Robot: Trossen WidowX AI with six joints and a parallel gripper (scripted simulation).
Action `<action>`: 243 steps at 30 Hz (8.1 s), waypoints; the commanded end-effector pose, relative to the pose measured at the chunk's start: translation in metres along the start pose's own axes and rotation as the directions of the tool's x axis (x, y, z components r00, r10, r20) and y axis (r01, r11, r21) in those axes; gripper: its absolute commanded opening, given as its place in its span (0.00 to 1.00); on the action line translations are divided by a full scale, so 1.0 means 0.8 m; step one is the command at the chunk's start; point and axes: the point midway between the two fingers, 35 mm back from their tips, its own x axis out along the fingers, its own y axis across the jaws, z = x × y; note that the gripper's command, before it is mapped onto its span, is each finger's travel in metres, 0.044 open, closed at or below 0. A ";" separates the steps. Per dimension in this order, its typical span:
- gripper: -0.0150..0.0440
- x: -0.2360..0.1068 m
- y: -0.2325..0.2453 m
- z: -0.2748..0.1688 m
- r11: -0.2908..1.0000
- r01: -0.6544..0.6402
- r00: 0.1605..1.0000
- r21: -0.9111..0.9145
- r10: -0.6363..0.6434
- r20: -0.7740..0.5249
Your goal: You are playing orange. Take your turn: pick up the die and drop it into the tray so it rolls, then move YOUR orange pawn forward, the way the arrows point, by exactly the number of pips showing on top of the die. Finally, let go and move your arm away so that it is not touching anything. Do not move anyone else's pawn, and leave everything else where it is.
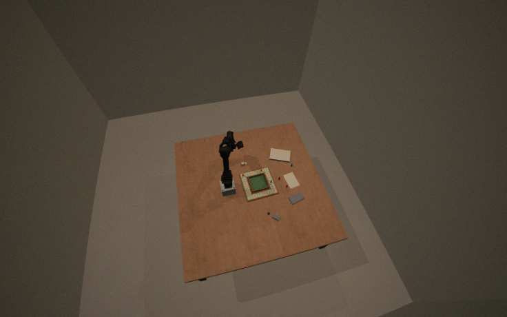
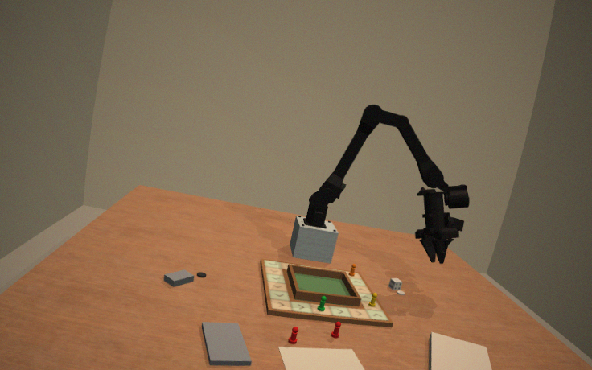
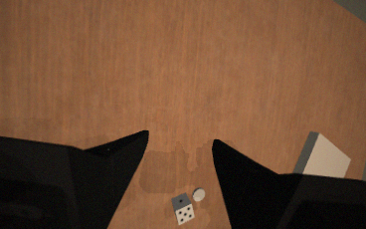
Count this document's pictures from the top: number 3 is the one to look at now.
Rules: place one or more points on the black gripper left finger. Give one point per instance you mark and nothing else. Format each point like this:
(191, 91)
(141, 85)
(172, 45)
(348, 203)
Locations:
(93, 180)

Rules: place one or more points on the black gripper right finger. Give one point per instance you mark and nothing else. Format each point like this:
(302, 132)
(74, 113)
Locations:
(256, 197)

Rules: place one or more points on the beige die with black pips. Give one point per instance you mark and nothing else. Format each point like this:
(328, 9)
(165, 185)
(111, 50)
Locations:
(182, 208)

